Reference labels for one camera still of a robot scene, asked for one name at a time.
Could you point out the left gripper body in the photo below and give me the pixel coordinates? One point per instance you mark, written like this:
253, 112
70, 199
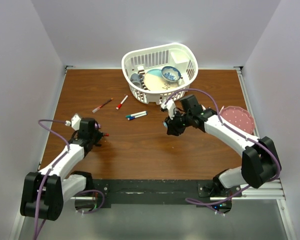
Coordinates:
95, 136

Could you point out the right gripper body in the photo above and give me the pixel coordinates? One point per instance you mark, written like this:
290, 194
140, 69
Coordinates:
178, 124

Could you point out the thin red pen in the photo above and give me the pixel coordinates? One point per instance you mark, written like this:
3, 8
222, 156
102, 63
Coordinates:
102, 105

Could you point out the green marker pen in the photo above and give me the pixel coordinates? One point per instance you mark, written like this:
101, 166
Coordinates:
136, 114

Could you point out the red marker pen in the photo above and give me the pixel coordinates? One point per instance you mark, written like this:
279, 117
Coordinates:
122, 102

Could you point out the blue marker pen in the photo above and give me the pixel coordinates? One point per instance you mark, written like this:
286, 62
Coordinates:
137, 116

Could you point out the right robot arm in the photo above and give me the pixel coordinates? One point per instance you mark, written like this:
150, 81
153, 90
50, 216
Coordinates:
259, 159

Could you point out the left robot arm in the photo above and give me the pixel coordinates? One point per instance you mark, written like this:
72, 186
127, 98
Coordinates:
45, 191

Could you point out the cream and blue plate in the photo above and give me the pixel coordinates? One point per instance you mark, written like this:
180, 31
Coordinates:
155, 82

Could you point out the blue patterned bowl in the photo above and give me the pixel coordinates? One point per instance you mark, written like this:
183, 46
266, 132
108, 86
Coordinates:
171, 74

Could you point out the grey mug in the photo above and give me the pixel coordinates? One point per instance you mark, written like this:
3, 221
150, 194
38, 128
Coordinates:
137, 80

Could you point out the striped cup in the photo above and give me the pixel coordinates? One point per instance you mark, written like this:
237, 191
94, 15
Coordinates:
141, 72

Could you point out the pink dotted plate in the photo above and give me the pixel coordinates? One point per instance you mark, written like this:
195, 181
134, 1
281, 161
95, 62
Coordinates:
239, 117

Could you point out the white plastic basket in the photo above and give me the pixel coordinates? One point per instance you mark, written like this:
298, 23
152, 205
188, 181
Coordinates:
173, 54

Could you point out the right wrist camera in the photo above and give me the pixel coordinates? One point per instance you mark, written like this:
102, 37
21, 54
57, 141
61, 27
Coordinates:
168, 107

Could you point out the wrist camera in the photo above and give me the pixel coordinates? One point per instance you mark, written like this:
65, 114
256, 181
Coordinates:
75, 122
168, 107

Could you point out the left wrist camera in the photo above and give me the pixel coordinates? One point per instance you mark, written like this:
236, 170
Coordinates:
75, 122

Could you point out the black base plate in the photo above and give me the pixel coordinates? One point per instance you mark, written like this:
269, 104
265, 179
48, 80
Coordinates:
158, 192

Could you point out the aluminium frame rail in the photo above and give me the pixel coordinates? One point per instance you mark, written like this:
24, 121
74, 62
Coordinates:
269, 191

